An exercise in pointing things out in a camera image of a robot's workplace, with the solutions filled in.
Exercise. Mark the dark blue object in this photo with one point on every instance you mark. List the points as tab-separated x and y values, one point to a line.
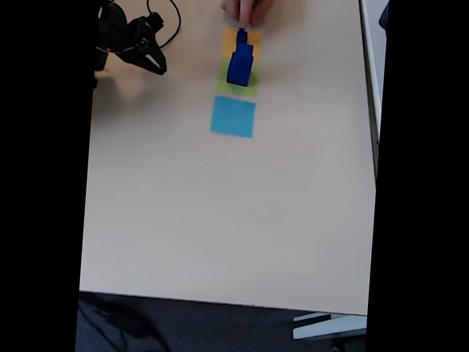
384	15

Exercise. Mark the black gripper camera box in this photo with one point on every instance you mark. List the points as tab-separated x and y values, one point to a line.
156	20

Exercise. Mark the medium blue cube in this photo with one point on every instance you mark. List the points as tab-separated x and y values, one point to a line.
245	50

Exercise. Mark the green paper square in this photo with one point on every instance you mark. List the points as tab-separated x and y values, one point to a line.
223	80

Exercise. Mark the large blue cube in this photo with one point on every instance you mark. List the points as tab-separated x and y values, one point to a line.
238	73

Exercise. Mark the white neighbouring table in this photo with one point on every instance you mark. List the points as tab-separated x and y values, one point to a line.
370	72

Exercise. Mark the white table foot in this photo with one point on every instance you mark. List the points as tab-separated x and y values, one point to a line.
328	327

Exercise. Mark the light blue paper square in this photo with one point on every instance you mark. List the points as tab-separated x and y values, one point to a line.
233	117

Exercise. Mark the orange paper square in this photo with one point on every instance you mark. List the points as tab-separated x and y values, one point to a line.
227	42

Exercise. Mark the small blue cube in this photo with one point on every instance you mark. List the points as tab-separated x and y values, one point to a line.
242	36

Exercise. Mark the person's hand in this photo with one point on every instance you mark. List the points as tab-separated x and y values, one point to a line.
248	0

